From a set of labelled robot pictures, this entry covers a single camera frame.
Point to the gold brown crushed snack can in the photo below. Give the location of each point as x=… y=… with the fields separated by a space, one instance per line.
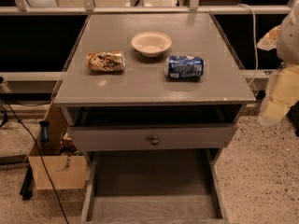
x=109 y=62

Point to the white paper bowl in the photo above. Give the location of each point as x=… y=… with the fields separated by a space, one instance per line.
x=151 y=44

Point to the metal railing frame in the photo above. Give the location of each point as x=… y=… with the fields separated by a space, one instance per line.
x=147 y=7

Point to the grey wooden drawer cabinet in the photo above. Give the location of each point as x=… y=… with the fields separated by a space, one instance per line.
x=141 y=94

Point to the blue pepsi can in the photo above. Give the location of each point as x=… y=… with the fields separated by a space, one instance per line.
x=184 y=66

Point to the round brass drawer knob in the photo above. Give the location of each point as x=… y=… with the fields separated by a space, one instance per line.
x=154 y=140

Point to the open grey middle drawer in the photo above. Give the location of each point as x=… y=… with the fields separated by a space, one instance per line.
x=153 y=187

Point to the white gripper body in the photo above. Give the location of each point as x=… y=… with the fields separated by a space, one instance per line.
x=289 y=46

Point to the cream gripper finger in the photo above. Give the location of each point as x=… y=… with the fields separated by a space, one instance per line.
x=269 y=40
x=282 y=93

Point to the grey closed top drawer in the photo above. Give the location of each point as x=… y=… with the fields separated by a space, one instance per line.
x=116 y=138

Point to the brown cardboard box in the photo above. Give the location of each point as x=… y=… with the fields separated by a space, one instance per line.
x=52 y=167

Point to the black cylindrical handle tool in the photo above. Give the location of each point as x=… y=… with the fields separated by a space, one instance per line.
x=44 y=136

